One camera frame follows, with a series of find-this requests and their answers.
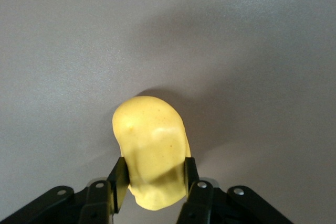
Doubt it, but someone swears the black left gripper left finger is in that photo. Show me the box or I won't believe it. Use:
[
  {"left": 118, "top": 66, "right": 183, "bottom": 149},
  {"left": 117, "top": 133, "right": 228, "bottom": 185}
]
[{"left": 0, "top": 157, "right": 131, "bottom": 224}]

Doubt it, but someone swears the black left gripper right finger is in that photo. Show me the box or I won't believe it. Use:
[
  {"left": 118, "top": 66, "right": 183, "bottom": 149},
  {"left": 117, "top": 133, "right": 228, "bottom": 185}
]
[{"left": 175, "top": 156, "right": 292, "bottom": 224}]

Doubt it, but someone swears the brown table mat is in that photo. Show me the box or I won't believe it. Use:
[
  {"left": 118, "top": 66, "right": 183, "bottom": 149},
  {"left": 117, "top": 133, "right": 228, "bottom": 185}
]
[{"left": 0, "top": 0, "right": 336, "bottom": 224}]

